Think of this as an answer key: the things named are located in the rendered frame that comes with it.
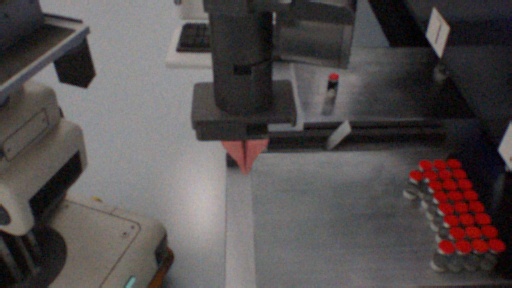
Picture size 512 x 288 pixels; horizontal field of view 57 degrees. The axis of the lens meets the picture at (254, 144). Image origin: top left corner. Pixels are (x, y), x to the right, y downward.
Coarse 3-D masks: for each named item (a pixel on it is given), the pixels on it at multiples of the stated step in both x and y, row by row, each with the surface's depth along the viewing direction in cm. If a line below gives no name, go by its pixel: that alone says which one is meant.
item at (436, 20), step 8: (432, 16) 91; (440, 16) 88; (432, 24) 91; (440, 24) 87; (432, 32) 91; (440, 32) 88; (432, 40) 91; (440, 40) 88; (440, 48) 88; (440, 56) 88
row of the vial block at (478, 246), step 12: (432, 168) 76; (444, 168) 75; (444, 180) 73; (444, 192) 72; (456, 192) 71; (456, 204) 69; (456, 216) 69; (468, 216) 67; (468, 228) 66; (468, 240) 66; (480, 240) 64; (480, 252) 63; (468, 264) 65
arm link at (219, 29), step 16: (208, 16) 41; (224, 16) 39; (256, 16) 39; (272, 16) 41; (224, 32) 40; (240, 32) 39; (256, 32) 40; (272, 32) 42; (224, 48) 41; (240, 48) 40; (256, 48) 41; (272, 48) 43; (240, 64) 41
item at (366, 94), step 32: (352, 64) 107; (384, 64) 107; (416, 64) 107; (320, 96) 97; (352, 96) 97; (384, 96) 97; (416, 96) 97; (448, 96) 97; (320, 128) 87; (352, 128) 87; (448, 128) 88; (480, 128) 88
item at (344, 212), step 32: (256, 160) 80; (288, 160) 80; (320, 160) 80; (352, 160) 81; (384, 160) 81; (416, 160) 81; (256, 192) 77; (288, 192) 77; (320, 192) 77; (352, 192) 77; (384, 192) 77; (256, 224) 72; (288, 224) 72; (320, 224) 72; (352, 224) 72; (384, 224) 72; (416, 224) 72; (256, 256) 64; (288, 256) 68; (320, 256) 68; (352, 256) 68; (384, 256) 68; (416, 256) 68
